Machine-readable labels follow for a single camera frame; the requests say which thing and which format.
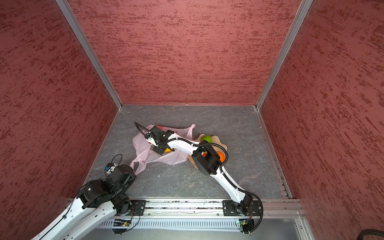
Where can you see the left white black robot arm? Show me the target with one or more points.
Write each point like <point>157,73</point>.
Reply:
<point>97,201</point>

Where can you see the aluminium front rail frame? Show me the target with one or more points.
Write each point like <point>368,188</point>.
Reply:
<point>213,209</point>

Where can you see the right small circuit board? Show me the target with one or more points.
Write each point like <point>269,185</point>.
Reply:
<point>248,224</point>

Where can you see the white slotted cable duct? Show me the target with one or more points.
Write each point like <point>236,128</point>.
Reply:
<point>177,224</point>

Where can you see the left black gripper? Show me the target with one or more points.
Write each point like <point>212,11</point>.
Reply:
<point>132,178</point>

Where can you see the black corrugated hose corner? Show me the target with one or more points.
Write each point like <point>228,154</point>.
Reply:
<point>370,232</point>

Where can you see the left small circuit board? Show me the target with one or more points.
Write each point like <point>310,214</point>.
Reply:
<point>122,223</point>

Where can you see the aluminium corner post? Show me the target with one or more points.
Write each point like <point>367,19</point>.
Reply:
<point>290,37</point>
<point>79,33</point>

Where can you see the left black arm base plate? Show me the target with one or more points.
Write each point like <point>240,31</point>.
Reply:
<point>137,207</point>

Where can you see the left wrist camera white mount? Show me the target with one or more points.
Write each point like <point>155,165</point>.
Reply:
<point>109,168</point>

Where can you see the right aluminium corner post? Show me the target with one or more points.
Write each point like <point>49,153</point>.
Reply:
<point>290,37</point>

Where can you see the peach scalloped plate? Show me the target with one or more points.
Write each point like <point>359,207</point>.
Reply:
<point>216,140</point>

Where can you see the small circuit board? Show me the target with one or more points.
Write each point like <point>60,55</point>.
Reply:
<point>248,224</point>
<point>122,223</point>

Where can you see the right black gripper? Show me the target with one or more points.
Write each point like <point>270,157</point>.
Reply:
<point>161,151</point>

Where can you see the orange fake tangerine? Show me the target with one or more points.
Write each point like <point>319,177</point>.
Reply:
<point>222,156</point>

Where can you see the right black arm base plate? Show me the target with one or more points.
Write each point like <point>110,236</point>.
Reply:
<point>253,208</point>

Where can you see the left aluminium corner post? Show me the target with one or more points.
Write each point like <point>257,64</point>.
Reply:
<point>79,33</point>

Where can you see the green fake lime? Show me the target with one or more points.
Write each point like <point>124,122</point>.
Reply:
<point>207,138</point>

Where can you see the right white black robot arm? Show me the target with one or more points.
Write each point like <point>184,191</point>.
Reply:
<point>209,159</point>

